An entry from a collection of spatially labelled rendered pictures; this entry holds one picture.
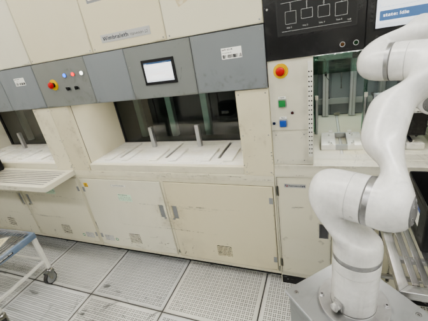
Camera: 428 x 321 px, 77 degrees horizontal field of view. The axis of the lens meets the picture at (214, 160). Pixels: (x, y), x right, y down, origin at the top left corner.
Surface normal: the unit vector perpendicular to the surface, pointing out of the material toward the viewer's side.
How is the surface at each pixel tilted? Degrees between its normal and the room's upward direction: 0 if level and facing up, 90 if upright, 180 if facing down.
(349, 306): 90
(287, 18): 90
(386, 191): 37
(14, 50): 90
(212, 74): 90
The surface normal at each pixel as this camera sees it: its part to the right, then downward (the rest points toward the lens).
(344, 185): -0.54, -0.50
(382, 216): -0.62, 0.28
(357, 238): -0.04, -0.61
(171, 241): -0.34, 0.43
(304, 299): -0.15, -0.90
